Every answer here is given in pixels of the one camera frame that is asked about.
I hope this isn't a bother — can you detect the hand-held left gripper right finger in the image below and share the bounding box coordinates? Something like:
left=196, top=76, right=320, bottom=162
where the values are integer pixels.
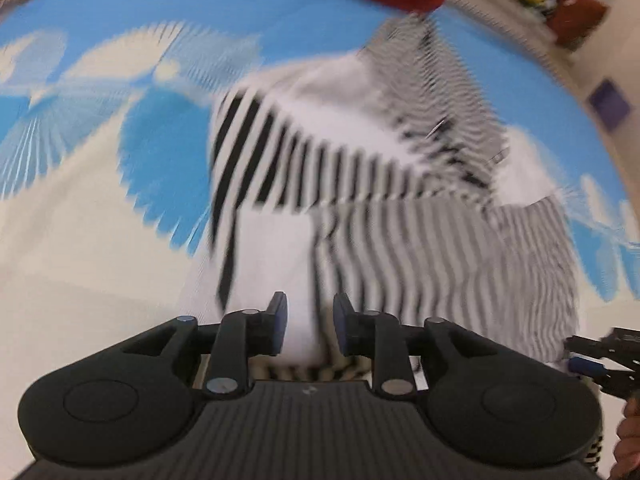
left=332, top=292, right=506, bottom=396

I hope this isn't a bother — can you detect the person's right hand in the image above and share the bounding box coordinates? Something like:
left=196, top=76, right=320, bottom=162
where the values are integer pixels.
left=614, top=399, right=640, bottom=480

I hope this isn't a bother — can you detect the purple box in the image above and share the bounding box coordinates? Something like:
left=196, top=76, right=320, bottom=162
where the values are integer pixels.
left=587, top=79, right=632, bottom=132

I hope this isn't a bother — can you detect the dark red bag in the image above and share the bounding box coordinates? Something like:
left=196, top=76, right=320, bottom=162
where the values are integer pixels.
left=544, top=0, right=610, bottom=52

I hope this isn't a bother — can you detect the white striped small garment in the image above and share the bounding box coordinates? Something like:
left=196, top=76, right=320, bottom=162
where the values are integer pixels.
left=206, top=12, right=606, bottom=473

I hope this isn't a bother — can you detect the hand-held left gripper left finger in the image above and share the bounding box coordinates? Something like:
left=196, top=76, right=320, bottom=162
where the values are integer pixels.
left=117, top=291, right=289, bottom=395

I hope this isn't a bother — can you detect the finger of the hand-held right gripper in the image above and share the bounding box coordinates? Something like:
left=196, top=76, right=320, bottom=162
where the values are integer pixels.
left=565, top=327, right=640, bottom=357
left=569, top=356, right=640, bottom=403

